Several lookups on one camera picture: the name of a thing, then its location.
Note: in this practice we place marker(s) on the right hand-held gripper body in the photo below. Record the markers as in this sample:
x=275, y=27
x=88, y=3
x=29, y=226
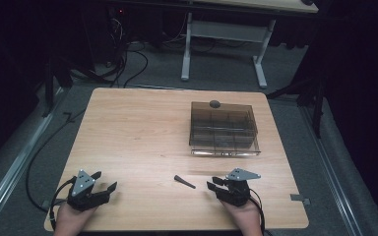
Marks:
x=238, y=191

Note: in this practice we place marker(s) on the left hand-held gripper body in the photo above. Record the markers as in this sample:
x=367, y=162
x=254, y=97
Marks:
x=82, y=188

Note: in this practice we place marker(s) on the small dark tapered stick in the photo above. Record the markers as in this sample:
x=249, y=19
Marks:
x=183, y=182

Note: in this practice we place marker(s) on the smoked clear plastic drawer box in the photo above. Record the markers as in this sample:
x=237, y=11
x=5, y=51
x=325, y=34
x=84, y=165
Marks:
x=223, y=129

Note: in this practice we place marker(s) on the person's right hand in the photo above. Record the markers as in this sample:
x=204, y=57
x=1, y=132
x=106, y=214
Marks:
x=244, y=216

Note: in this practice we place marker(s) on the person's left hand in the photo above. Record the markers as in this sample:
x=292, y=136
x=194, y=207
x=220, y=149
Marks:
x=70, y=218

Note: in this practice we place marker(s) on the dark round knob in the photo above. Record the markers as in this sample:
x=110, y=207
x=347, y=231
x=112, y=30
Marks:
x=214, y=104

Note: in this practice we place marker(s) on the black tripod stand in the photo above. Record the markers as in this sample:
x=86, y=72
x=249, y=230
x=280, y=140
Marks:
x=50, y=82
x=315, y=98

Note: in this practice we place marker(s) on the grey metal table bracket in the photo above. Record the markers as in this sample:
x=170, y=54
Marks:
x=47, y=204
x=299, y=198

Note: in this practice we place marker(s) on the metal floor rail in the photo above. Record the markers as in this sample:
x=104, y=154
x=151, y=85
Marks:
x=16, y=164
x=333, y=170

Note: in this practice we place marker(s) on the white frame desk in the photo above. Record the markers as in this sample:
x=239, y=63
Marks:
x=226, y=31

